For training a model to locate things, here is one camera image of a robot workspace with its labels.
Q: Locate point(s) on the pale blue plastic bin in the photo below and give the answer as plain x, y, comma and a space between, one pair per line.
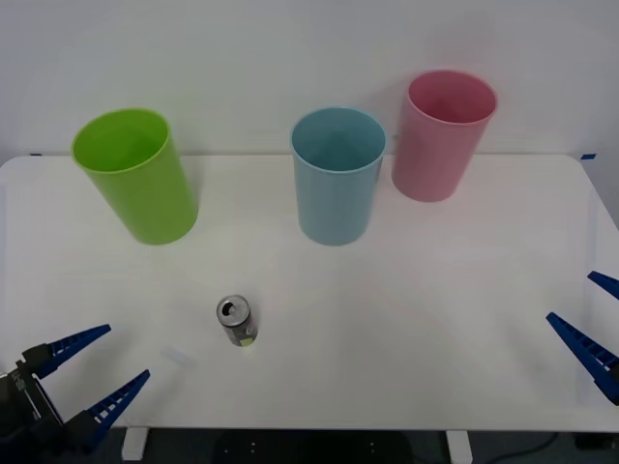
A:
333, 208

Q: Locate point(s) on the pink plastic bin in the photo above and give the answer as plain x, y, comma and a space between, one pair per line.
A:
428, 159

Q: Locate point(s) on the green plastic bin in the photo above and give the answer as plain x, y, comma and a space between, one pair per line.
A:
145, 203

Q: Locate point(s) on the white table leg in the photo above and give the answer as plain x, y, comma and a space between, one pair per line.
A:
134, 444
458, 447

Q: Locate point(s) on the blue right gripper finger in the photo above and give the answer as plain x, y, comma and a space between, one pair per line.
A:
585, 350
607, 284

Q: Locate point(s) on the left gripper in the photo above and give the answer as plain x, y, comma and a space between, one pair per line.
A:
24, 411

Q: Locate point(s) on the black drink can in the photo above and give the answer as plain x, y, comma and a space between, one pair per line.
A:
240, 328

